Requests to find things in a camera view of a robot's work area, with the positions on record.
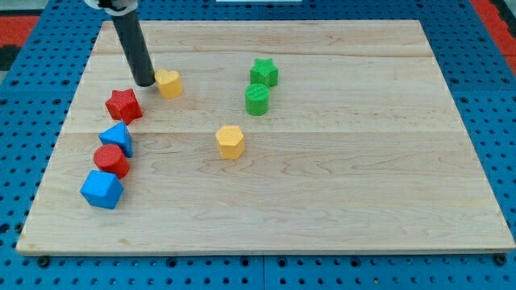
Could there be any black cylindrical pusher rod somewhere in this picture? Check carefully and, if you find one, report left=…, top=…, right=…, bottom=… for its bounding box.
left=111, top=10, right=155, bottom=87

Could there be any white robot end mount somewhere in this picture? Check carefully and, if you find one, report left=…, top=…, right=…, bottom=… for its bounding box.
left=84, top=0, right=138, bottom=16

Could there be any yellow hexagon block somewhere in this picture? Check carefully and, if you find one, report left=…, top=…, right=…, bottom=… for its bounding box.
left=215, top=125, right=245, bottom=160

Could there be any red circle block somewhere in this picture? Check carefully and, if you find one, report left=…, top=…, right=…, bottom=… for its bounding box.
left=94, top=144, right=130, bottom=179

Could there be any green circle block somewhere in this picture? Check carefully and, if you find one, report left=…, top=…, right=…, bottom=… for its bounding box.
left=244, top=84, right=269, bottom=116

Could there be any yellow heart block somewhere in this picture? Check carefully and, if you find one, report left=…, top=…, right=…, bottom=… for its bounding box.
left=154, top=69, right=183, bottom=99

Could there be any red star block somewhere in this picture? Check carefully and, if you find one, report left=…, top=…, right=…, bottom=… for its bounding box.
left=105, top=89, right=143, bottom=125

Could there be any blue triangle block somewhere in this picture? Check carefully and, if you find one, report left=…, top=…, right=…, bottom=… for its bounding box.
left=98, top=122, right=133, bottom=158

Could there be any green star block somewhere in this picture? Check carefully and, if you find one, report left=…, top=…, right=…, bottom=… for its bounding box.
left=250, top=58, right=279, bottom=88

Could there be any blue cube block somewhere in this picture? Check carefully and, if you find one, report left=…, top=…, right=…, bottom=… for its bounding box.
left=80, top=170, right=124, bottom=209

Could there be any wooden board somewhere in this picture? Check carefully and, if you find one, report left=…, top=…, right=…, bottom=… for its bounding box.
left=16, top=20, right=515, bottom=256

